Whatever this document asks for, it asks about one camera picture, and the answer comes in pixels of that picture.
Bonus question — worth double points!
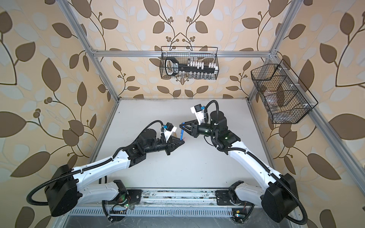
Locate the wire basket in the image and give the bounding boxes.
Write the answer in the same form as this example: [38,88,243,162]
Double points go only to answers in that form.
[159,45,220,80]
[251,60,318,124]

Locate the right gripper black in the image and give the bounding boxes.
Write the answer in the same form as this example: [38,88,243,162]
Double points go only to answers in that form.
[180,119,218,139]

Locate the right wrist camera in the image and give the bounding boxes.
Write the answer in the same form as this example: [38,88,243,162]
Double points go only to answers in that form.
[191,104,208,124]

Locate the back wire basket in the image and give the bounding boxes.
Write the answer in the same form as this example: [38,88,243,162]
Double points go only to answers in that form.
[159,45,220,80]

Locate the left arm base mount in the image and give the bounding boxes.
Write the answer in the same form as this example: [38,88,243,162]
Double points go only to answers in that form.
[101,189,143,223]

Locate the blue pen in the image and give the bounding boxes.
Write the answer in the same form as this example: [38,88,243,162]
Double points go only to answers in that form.
[180,129,184,140]

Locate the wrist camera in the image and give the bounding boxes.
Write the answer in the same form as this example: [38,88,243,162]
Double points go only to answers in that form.
[191,104,208,124]
[163,122,177,141]

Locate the black tool in basket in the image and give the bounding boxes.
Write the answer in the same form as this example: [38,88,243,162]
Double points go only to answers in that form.
[162,57,219,76]

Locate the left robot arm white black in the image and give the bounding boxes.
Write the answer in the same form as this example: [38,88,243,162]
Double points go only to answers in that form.
[26,121,184,217]

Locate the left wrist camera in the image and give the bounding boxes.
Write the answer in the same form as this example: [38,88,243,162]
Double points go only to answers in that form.
[163,122,177,141]

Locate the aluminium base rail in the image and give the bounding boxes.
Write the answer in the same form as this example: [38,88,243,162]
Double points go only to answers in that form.
[56,187,298,218]

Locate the right wire basket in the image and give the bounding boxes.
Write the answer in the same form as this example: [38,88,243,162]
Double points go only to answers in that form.
[251,60,318,124]

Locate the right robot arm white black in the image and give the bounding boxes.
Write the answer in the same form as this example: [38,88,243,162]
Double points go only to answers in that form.
[180,100,308,225]

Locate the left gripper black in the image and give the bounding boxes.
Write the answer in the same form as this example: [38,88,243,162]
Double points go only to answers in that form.
[143,135,185,155]

